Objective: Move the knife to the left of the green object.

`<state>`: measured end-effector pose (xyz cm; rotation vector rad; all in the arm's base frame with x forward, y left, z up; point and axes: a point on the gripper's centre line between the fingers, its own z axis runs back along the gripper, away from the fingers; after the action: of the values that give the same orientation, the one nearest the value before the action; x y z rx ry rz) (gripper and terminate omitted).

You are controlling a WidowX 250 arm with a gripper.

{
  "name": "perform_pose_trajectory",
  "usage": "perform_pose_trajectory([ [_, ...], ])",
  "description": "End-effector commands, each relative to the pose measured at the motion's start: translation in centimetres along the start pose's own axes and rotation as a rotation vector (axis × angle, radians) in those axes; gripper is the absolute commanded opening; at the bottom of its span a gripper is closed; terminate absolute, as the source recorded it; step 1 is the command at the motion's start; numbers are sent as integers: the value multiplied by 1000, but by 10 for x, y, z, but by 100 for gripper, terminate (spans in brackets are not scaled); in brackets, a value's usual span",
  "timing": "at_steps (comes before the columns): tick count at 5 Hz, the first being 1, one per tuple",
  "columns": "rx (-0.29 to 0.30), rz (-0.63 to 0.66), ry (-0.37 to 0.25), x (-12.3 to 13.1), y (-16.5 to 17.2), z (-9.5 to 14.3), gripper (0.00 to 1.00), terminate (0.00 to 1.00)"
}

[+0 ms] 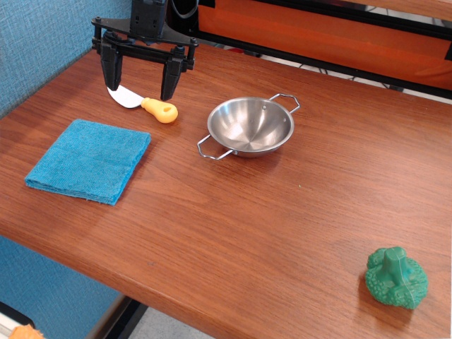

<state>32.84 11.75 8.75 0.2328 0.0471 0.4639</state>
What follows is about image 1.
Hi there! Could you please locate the orange panel with black frame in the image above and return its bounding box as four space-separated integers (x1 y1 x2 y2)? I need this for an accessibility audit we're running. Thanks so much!
197 1 451 98

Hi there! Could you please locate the orange fuzzy object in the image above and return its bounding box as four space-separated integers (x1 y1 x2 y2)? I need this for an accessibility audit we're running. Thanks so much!
8 325 44 339

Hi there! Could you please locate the yellow handled toy knife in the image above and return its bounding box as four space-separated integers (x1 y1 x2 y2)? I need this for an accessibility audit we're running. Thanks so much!
107 85 179 124

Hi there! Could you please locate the blue folded cloth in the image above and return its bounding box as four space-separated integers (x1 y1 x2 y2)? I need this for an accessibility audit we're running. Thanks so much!
25 119 151 206

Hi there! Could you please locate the black table leg frame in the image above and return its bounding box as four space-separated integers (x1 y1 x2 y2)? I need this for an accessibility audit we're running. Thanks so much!
86 294 148 339

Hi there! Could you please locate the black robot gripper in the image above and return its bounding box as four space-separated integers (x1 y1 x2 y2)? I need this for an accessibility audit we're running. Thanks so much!
92 1 198 101

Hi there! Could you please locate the green toy broccoli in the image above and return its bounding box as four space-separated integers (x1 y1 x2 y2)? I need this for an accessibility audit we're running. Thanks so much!
365 246 429 310

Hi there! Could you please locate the small steel two-handled pan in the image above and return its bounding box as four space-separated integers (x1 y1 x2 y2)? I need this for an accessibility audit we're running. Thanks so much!
197 93 301 160

